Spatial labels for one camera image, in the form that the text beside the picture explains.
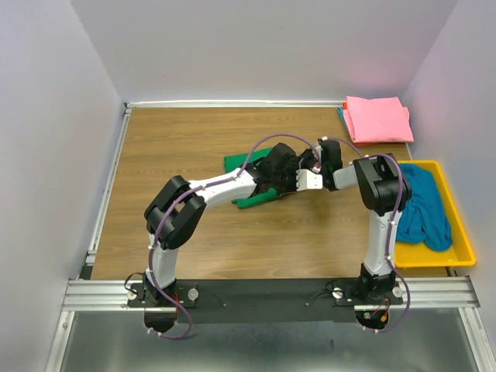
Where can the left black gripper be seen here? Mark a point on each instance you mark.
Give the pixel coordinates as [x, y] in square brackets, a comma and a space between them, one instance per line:
[292, 170]

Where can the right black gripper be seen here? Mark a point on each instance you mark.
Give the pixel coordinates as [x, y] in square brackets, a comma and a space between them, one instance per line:
[302, 159]

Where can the green t shirt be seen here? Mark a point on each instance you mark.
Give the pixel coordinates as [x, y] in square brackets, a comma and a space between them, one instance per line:
[234, 161]

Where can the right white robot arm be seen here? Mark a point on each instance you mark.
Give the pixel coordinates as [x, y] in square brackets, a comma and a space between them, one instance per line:
[384, 192]

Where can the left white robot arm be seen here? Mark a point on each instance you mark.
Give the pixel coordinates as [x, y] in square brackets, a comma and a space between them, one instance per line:
[174, 214]

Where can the teal folded t shirt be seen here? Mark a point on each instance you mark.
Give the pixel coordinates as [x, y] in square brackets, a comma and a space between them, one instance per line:
[342, 118]

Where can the pink folded t shirt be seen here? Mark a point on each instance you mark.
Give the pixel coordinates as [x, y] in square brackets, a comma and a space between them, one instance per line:
[377, 120]

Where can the blue crumpled t shirt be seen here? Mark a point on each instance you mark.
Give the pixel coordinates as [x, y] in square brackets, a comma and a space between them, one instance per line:
[424, 219]

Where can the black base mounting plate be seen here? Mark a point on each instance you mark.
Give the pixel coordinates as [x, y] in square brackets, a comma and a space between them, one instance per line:
[262, 301]

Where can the yellow plastic bin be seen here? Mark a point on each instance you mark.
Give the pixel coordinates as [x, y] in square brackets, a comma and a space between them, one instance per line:
[460, 254]

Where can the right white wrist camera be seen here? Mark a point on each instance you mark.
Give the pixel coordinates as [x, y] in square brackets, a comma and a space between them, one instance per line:
[324, 154]

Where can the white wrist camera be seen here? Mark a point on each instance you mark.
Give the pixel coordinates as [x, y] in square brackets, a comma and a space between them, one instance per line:
[307, 180]
[324, 154]

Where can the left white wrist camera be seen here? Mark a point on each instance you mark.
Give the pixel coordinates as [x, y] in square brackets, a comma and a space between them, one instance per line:
[307, 180]

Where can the aluminium frame rail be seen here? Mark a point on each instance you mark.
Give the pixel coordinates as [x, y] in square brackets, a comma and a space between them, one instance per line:
[318, 234]

